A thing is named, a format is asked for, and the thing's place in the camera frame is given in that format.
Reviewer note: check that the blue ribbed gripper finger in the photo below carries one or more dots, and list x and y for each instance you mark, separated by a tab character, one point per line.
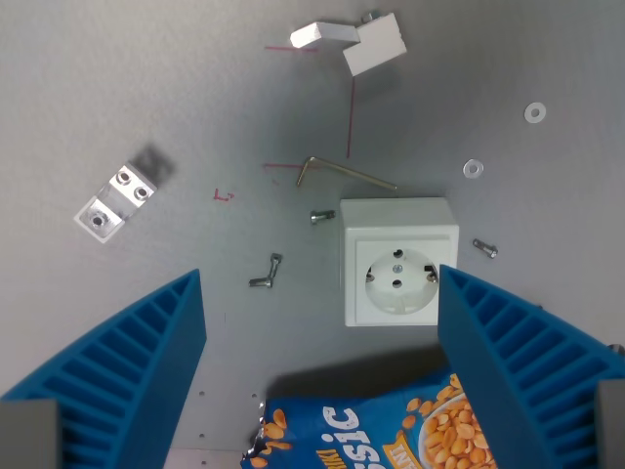
122	371
517	371

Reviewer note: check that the blue peanut snack bag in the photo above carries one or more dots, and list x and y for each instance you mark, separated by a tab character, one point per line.
371	430

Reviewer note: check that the lower metal washer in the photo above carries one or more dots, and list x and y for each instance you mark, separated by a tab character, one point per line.
473	168

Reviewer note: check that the clear plastic washer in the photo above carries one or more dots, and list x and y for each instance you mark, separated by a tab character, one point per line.
535	113

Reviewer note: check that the brass hex allen key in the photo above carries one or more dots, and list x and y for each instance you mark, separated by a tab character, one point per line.
342	172

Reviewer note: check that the white electrical wall socket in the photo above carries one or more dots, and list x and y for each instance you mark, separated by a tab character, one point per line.
398	266

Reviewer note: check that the aluminium angle bracket with holes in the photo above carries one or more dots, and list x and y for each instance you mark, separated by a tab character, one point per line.
114	202

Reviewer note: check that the white angled metal bracket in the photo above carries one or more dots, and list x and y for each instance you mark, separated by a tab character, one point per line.
371	41

